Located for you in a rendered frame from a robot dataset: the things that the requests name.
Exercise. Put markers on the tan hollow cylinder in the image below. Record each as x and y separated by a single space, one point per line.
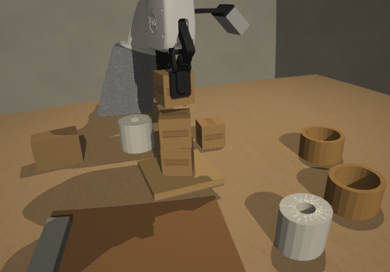
316 145

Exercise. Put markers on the grey cylinder with central hole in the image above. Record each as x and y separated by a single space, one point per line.
302 227
136 133

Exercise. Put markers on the brown cardboard carton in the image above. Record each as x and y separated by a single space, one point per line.
57 148

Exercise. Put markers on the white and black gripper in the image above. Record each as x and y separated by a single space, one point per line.
170 24

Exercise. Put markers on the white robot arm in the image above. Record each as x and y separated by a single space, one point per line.
226 14

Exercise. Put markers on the brown wooden ring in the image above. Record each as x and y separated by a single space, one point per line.
354 191

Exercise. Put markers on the brown cardboard box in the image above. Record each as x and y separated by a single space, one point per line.
175 128
210 132
162 90
177 161

